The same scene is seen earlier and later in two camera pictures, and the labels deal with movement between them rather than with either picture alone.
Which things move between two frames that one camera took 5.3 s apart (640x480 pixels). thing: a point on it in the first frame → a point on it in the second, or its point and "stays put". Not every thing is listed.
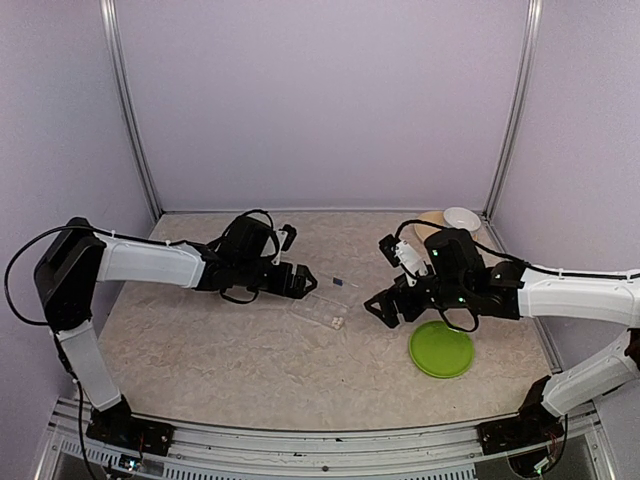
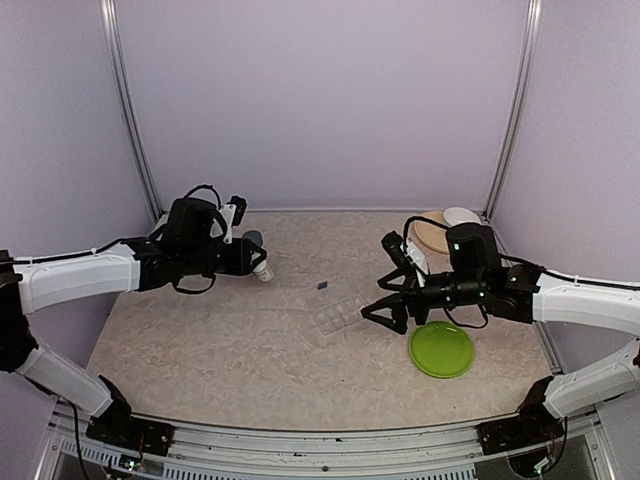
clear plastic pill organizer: x=322 y=310 → x=335 y=316
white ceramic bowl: x=462 y=217 stays put
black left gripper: x=297 y=290 → x=241 y=265
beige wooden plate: x=431 y=217 stays put
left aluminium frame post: x=109 y=14 stays put
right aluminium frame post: x=514 y=120 stays put
